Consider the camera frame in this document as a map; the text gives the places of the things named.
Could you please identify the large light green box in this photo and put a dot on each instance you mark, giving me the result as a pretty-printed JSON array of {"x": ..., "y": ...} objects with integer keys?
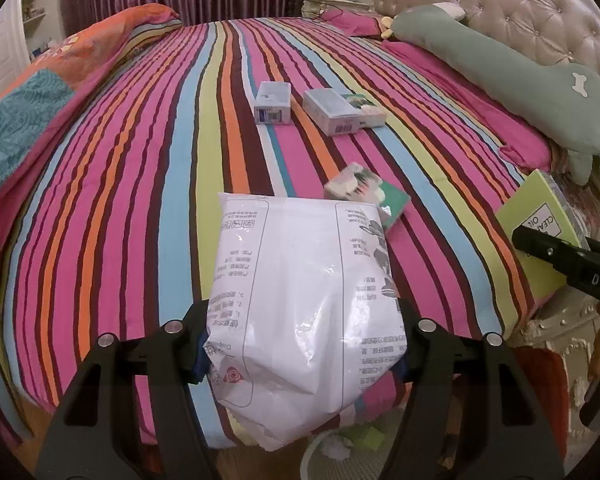
[{"x": 525, "y": 210}]

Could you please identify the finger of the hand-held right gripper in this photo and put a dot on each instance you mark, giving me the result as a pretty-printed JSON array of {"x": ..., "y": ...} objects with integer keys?
[{"x": 545, "y": 247}]

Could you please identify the white paper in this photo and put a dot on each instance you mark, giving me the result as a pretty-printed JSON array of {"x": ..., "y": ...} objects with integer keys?
[{"x": 338, "y": 449}]

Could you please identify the small white green packet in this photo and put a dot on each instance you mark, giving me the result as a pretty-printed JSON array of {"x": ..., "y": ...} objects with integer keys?
[{"x": 347, "y": 182}]

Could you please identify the small pink pillow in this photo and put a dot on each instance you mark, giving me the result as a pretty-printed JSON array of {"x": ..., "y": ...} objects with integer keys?
[{"x": 355, "y": 22}]

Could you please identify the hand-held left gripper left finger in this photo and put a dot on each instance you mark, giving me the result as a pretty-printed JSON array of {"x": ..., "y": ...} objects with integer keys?
[{"x": 198, "y": 367}]

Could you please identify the white plastic mesh basket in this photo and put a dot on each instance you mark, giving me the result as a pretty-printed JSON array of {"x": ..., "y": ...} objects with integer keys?
[{"x": 310, "y": 460}]

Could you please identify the white plastic packet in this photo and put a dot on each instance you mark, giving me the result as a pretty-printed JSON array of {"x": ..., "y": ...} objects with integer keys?
[{"x": 300, "y": 310}]

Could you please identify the floral patterned mattress cover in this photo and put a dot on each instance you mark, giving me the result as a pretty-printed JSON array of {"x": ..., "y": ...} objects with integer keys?
[{"x": 565, "y": 175}]

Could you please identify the white wardrobe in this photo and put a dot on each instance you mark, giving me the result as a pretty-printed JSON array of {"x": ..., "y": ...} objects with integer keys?
[{"x": 15, "y": 25}]

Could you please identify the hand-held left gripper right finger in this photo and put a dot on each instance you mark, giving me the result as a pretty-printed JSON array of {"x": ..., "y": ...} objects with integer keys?
[{"x": 420, "y": 355}]

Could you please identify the cream carved nightstand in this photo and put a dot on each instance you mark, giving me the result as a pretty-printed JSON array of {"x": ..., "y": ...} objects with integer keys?
[
  {"x": 555, "y": 330},
  {"x": 330, "y": 6}
]

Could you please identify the yellow plush toy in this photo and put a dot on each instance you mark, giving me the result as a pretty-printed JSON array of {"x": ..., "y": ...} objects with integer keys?
[{"x": 387, "y": 27}]

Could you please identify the large pink pillow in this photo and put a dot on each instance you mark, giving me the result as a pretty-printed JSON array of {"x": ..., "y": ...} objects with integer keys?
[{"x": 455, "y": 100}]

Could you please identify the orange and teal quilt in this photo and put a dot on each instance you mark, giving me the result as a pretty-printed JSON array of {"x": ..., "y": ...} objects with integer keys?
[{"x": 40, "y": 85}]

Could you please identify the green plush pillow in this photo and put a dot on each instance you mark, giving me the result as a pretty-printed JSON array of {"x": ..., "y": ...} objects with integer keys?
[{"x": 505, "y": 75}]

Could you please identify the white box with green print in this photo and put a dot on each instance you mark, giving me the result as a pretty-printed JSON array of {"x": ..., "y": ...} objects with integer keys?
[{"x": 335, "y": 110}]

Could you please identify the striped bed sheet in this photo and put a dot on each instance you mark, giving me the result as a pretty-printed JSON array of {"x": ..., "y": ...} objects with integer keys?
[{"x": 130, "y": 210}]

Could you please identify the white box with blue label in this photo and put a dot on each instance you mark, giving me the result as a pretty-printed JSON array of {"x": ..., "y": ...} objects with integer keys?
[{"x": 272, "y": 100}]

